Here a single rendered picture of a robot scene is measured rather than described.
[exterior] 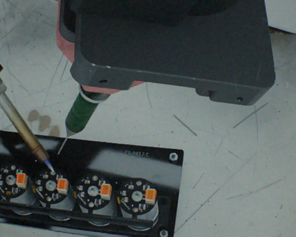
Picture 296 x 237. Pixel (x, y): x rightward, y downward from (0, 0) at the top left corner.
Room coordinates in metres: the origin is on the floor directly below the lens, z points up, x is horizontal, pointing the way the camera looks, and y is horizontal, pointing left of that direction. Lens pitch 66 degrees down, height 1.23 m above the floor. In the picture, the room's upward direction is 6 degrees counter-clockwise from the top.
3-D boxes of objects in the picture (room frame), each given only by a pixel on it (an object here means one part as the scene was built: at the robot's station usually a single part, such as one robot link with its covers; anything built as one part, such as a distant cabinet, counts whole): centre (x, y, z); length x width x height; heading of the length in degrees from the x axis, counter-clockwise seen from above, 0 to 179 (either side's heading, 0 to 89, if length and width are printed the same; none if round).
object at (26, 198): (0.15, 0.09, 0.79); 0.02 x 0.02 x 0.05
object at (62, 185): (0.14, 0.06, 0.82); 0.01 x 0.01 x 0.01; 77
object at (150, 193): (0.13, 0.00, 0.82); 0.01 x 0.01 x 0.01; 77
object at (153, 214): (0.13, 0.01, 0.79); 0.02 x 0.02 x 0.05
